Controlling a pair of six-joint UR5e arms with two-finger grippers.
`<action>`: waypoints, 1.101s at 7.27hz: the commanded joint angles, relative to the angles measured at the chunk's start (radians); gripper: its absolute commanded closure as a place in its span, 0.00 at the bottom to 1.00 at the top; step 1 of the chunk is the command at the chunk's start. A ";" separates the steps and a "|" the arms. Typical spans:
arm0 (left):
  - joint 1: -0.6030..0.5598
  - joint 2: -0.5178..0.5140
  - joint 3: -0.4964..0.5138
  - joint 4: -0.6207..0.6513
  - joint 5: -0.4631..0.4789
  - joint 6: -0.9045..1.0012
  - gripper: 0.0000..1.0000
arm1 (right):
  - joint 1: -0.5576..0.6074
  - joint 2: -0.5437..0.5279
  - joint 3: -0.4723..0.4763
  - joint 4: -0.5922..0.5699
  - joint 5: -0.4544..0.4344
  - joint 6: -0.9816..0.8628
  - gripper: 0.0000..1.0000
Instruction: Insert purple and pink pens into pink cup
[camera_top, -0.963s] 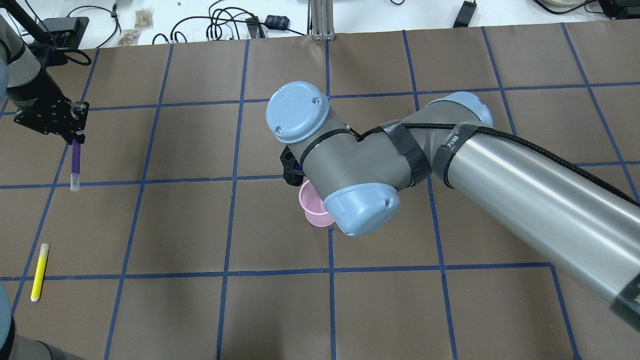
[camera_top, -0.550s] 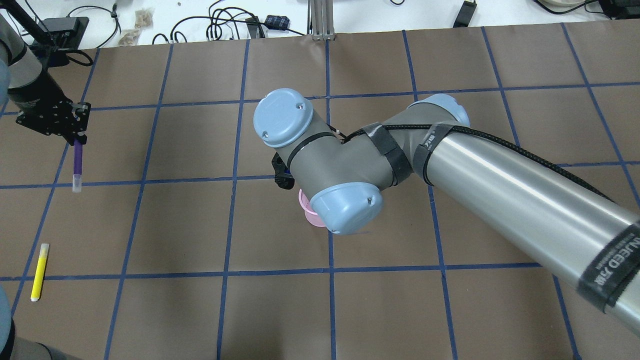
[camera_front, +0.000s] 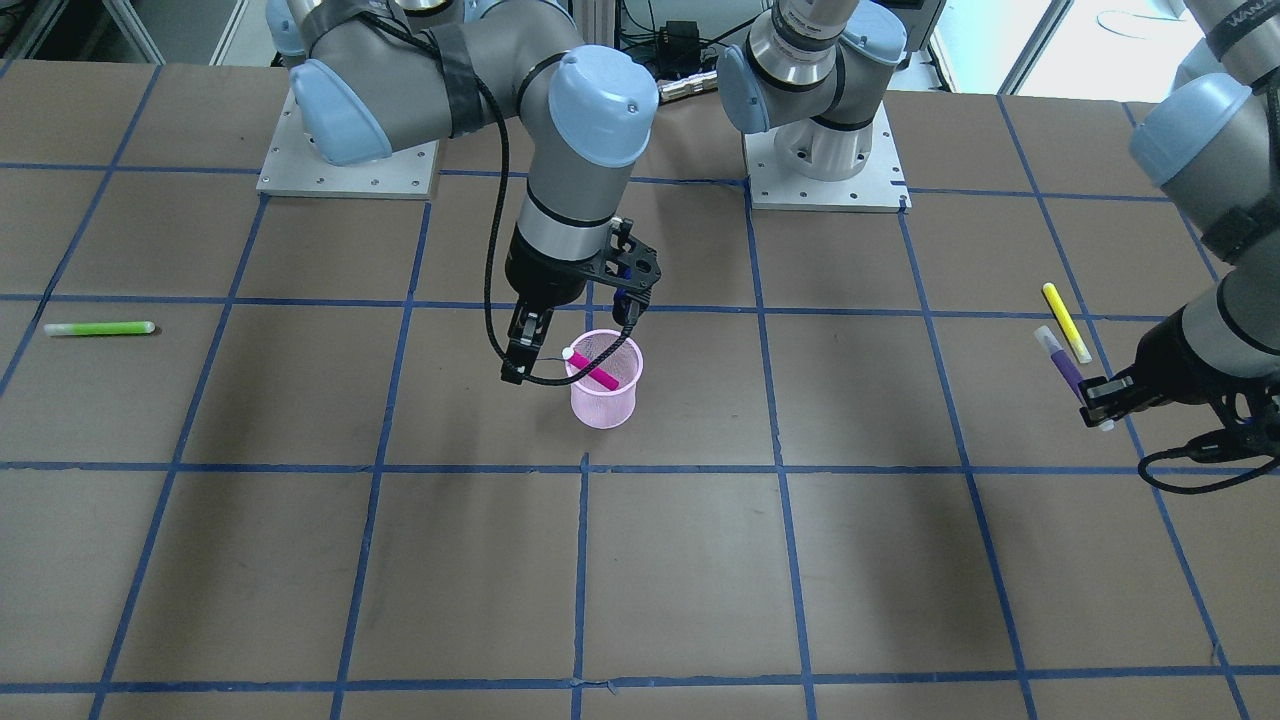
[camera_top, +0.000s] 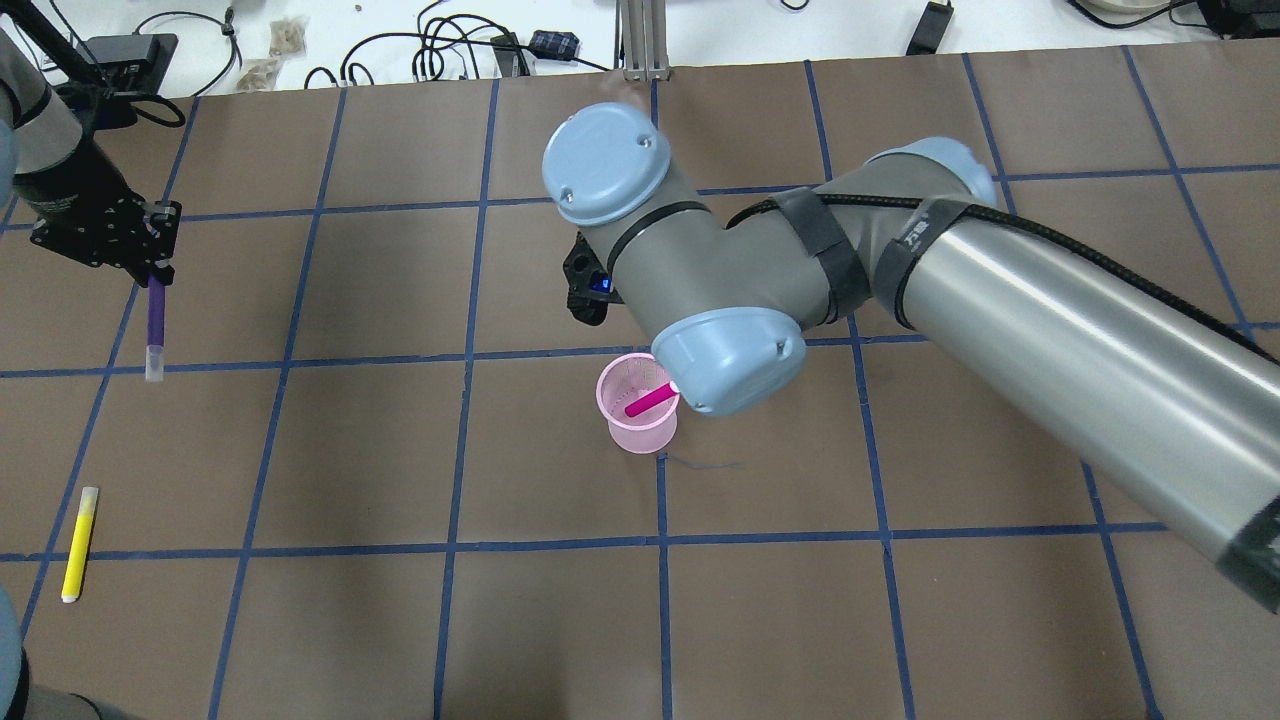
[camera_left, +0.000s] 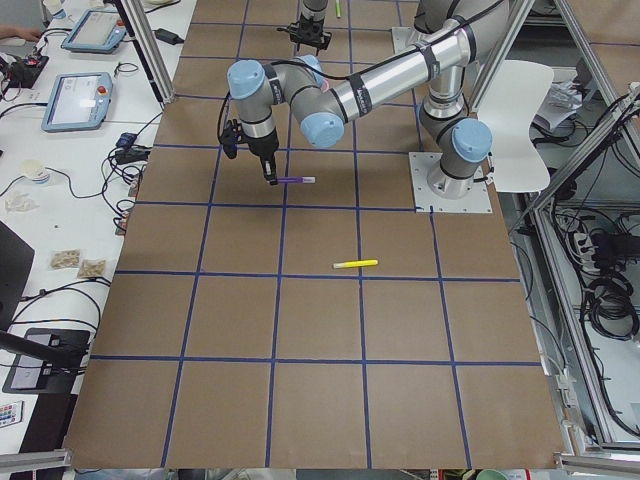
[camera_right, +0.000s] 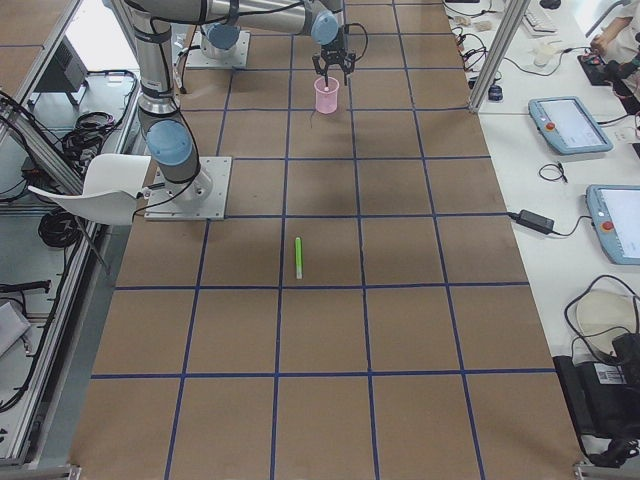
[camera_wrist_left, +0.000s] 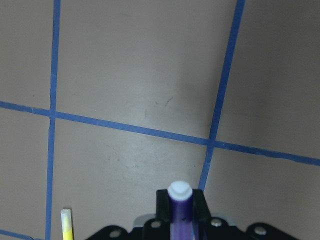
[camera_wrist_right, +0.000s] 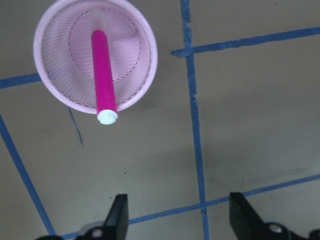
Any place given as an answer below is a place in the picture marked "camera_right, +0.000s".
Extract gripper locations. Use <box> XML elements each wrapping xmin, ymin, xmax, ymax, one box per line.
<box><xmin>312</xmin><ymin>42</ymin><xmax>356</xmax><ymax>84</ymax></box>

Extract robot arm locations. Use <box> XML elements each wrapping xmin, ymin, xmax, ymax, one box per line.
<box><xmin>200</xmin><ymin>1</ymin><xmax>359</xmax><ymax>78</ymax></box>
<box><xmin>126</xmin><ymin>1</ymin><xmax>239</xmax><ymax>196</ymax></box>

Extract pink mesh cup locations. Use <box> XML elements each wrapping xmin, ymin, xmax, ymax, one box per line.
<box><xmin>314</xmin><ymin>77</ymin><xmax>339</xmax><ymax>114</ymax></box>

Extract clear plastic cup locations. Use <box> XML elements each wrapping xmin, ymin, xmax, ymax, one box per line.
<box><xmin>533</xmin><ymin>51</ymin><xmax>552</xmax><ymax>68</ymax></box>

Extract green pen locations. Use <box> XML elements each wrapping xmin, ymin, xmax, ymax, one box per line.
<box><xmin>294</xmin><ymin>236</ymin><xmax>304</xmax><ymax>280</ymax></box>

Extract white keyboard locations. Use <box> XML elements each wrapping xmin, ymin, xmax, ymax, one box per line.
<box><xmin>522</xmin><ymin>9</ymin><xmax>557</xmax><ymax>37</ymax></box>

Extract upper teach pendant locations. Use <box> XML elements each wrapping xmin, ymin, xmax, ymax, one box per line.
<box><xmin>528</xmin><ymin>96</ymin><xmax>613</xmax><ymax>155</ymax></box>

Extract teach pendant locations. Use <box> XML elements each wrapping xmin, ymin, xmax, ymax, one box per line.
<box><xmin>528</xmin><ymin>96</ymin><xmax>613</xmax><ymax>155</ymax></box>
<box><xmin>586</xmin><ymin>185</ymin><xmax>639</xmax><ymax>265</ymax></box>

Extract black power adapter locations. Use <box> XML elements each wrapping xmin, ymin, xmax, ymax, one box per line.
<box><xmin>507</xmin><ymin>209</ymin><xmax>554</xmax><ymax>235</ymax></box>

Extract white chair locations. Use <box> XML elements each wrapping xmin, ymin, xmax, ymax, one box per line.
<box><xmin>28</xmin><ymin>153</ymin><xmax>151</xmax><ymax>226</ymax></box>

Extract person in white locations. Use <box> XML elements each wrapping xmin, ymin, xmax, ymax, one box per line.
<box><xmin>590</xmin><ymin>0</ymin><xmax>639</xmax><ymax>63</ymax></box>

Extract lower teach pendant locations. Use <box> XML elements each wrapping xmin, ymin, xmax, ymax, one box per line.
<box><xmin>586</xmin><ymin>185</ymin><xmax>639</xmax><ymax>265</ymax></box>

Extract black equipment box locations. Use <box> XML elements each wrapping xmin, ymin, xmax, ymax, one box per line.
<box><xmin>553</xmin><ymin>333</ymin><xmax>639</xmax><ymax>468</ymax></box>

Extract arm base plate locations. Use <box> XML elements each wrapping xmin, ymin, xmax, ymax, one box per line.
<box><xmin>186</xmin><ymin>30</ymin><xmax>250</xmax><ymax>70</ymax></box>
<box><xmin>144</xmin><ymin>156</ymin><xmax>232</xmax><ymax>221</ymax></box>

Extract aluminium frame post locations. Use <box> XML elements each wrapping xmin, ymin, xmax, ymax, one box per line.
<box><xmin>468</xmin><ymin>0</ymin><xmax>530</xmax><ymax>113</ymax></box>

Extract small black cable loop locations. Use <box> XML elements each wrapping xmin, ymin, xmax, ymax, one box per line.
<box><xmin>538</xmin><ymin>162</ymin><xmax>568</xmax><ymax>184</ymax></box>

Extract coiled black cables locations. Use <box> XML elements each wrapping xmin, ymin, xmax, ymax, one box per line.
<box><xmin>62</xmin><ymin>110</ymin><xmax>124</xmax><ymax>161</ymax></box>

